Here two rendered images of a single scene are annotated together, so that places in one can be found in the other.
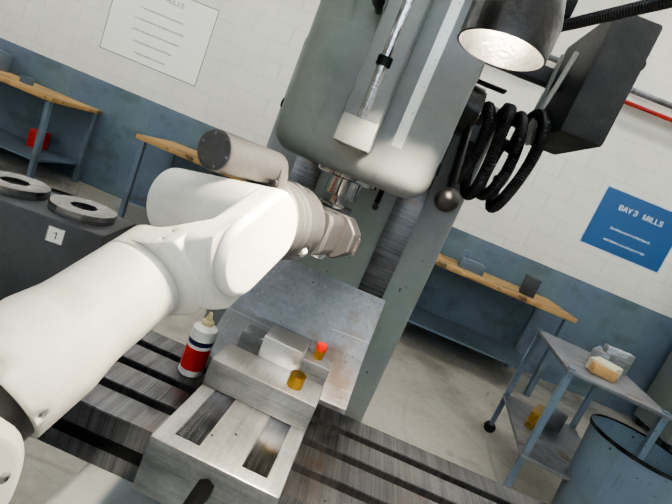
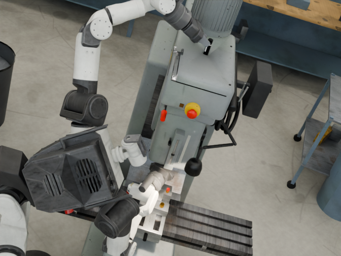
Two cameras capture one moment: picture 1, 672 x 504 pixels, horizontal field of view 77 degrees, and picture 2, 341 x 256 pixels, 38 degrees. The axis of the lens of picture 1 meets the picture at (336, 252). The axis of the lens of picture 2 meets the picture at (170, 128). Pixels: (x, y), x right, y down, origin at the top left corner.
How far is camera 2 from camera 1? 195 cm
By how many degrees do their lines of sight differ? 27
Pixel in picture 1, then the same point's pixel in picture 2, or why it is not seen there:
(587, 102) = (249, 107)
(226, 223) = (147, 205)
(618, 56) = (258, 94)
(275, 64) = not seen: outside the picture
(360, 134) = (169, 167)
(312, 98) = (157, 154)
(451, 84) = (190, 151)
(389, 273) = not seen: hidden behind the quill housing
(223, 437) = (147, 223)
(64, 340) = (133, 230)
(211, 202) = (142, 196)
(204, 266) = (145, 213)
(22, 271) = not seen: hidden behind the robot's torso
